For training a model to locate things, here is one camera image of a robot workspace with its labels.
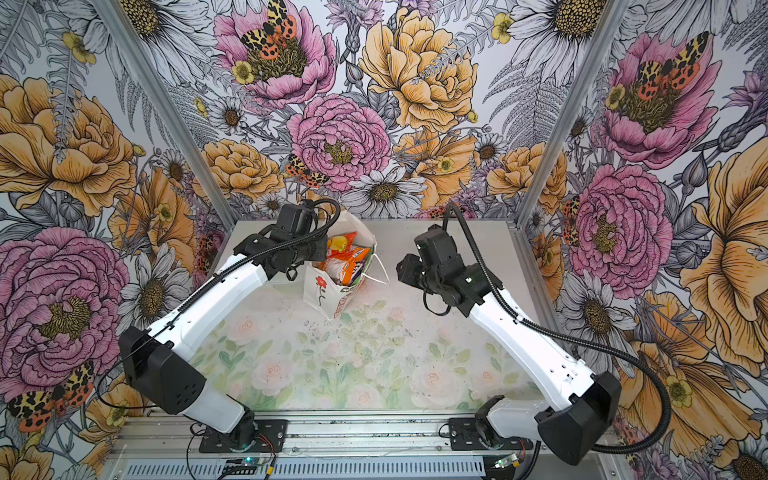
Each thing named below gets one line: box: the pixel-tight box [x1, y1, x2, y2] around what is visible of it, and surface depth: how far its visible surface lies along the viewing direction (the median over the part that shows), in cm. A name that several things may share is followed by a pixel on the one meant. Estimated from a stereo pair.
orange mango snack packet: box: [318, 247, 371, 285], surface depth 85 cm
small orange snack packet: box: [326, 231, 358, 259], surface depth 89 cm
